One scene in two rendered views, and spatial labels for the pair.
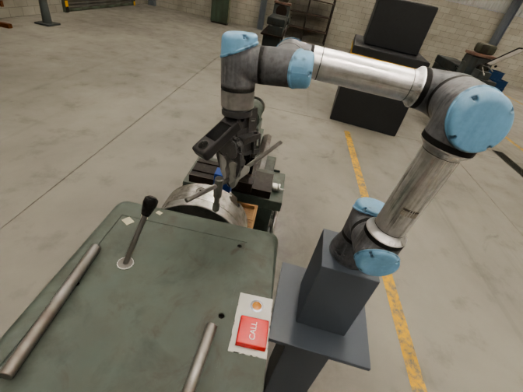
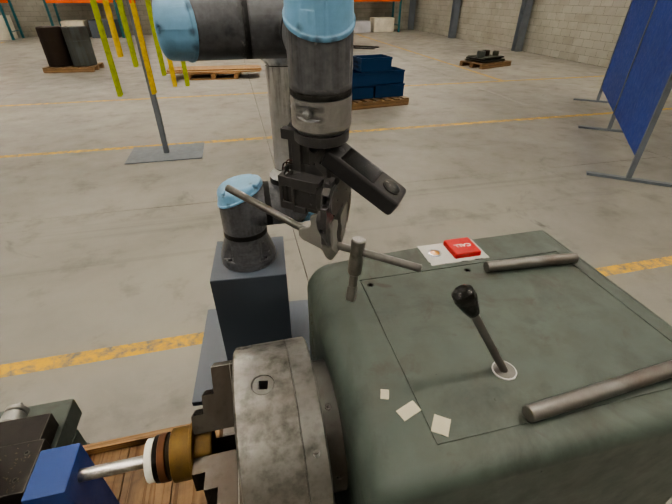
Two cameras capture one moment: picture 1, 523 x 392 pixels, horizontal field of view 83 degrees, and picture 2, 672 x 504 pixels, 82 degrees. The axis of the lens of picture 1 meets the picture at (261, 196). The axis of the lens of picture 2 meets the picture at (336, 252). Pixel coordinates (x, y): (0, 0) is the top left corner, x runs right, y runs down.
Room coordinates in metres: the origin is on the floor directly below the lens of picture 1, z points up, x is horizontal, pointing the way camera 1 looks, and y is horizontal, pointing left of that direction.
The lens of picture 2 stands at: (0.76, 0.59, 1.73)
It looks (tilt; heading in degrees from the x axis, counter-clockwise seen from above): 34 degrees down; 257
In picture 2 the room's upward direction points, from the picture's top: straight up
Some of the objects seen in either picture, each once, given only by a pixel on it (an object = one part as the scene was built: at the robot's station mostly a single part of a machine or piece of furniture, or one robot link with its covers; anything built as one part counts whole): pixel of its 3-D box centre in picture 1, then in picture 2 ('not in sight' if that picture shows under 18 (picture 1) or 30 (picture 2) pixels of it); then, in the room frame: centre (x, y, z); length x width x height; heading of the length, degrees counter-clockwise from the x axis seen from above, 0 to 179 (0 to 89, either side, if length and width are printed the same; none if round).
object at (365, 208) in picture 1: (367, 220); (244, 203); (0.78, -0.36, 1.27); 0.13 x 0.12 x 0.14; 179
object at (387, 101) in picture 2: not in sight; (370, 80); (-1.58, -6.69, 0.39); 1.20 x 0.80 x 0.79; 8
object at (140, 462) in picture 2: not in sight; (116, 467); (1.03, 0.19, 1.08); 0.13 x 0.07 x 0.07; 0
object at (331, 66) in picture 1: (371, 76); (212, 19); (0.79, -0.20, 1.69); 0.49 x 0.11 x 0.12; 89
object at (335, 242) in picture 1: (354, 243); (247, 241); (0.79, -0.36, 1.15); 0.15 x 0.15 x 0.10
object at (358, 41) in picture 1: (381, 62); not in sight; (6.15, -1.63, 0.98); 1.81 x 1.22 x 1.95; 172
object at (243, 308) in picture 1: (250, 329); (450, 262); (0.35, -0.04, 1.23); 0.13 x 0.08 x 0.06; 0
